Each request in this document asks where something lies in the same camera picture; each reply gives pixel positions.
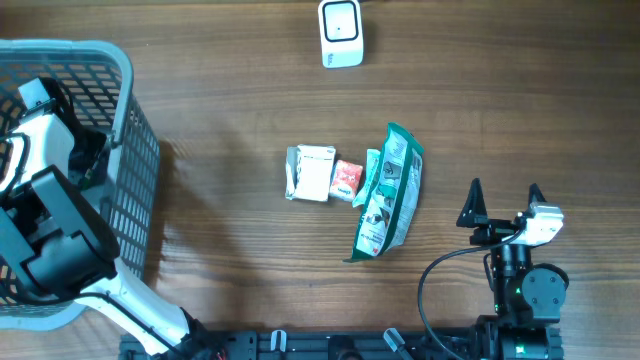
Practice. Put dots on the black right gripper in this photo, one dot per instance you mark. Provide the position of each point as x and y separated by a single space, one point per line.
474 215

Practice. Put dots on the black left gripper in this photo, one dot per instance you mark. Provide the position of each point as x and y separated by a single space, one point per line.
101 143

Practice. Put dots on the green glove package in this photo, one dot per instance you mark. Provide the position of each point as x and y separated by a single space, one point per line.
391 198

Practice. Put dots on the teal wipes packet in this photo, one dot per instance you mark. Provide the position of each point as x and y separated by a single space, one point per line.
373 156

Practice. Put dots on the small red orange packet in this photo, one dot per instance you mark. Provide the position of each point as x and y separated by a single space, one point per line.
345 180

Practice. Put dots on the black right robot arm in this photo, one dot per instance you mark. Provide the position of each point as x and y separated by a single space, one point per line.
528 297

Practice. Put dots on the white barcode scanner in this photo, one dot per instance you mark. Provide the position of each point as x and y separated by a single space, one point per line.
341 33

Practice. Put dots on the grey plastic lattice basket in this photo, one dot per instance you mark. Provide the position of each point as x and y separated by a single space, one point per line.
100 76

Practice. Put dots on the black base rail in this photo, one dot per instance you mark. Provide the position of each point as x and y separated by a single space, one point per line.
252 345

